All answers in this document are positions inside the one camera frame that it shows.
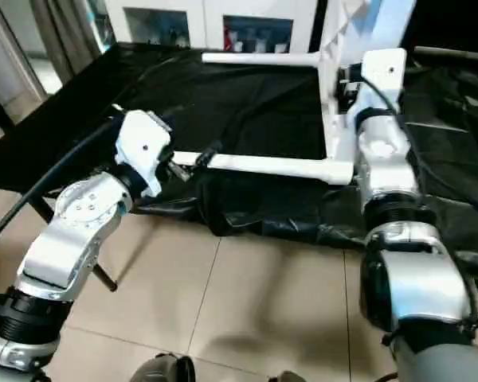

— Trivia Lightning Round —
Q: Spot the black right robot foot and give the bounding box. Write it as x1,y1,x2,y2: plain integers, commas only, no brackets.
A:
268,371,308,382

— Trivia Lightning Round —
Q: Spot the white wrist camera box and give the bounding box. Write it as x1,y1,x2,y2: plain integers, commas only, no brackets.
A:
355,48,409,160
112,110,178,200

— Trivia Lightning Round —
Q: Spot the black robot foot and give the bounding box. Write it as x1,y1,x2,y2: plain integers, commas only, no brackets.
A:
268,371,308,382
129,353,197,382

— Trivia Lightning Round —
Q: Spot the black left robot foot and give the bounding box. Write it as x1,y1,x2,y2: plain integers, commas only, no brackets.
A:
129,353,197,382

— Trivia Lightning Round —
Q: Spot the white plastic table leg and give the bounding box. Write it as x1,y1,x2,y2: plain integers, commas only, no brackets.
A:
199,49,323,68
169,150,358,187

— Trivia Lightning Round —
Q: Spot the beige curtain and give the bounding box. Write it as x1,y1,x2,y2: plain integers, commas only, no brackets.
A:
28,0,112,80

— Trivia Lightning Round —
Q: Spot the white sideboard cabinet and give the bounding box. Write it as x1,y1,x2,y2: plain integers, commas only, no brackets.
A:
121,0,319,53

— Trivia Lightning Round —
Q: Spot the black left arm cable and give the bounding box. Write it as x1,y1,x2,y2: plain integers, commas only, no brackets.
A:
0,118,127,251

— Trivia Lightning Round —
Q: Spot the white plastic table top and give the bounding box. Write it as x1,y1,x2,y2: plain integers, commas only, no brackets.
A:
315,0,421,187

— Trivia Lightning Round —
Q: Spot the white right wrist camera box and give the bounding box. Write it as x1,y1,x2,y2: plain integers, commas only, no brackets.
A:
355,48,409,160

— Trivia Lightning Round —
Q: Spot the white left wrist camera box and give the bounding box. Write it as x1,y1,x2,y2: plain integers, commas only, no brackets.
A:
112,110,178,200

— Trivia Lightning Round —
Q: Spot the black plastic mat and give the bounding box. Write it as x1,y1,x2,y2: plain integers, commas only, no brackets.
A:
0,41,478,255

